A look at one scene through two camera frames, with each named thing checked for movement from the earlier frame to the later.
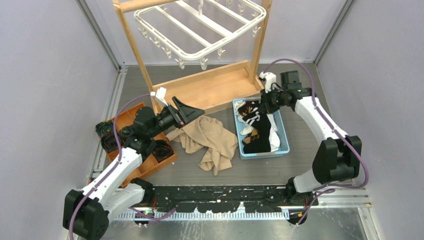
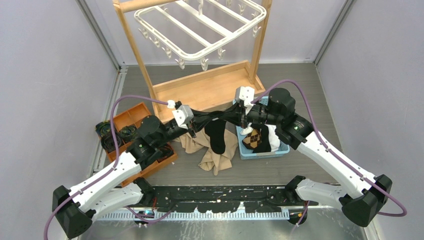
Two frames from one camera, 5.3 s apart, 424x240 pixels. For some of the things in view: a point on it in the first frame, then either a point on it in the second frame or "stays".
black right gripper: [268, 107] → [236, 114]
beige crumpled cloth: [204, 131] stays
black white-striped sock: [260, 121] → [215, 129]
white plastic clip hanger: [193, 29] stays
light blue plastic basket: [278, 120] stays
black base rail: [255, 199] stays
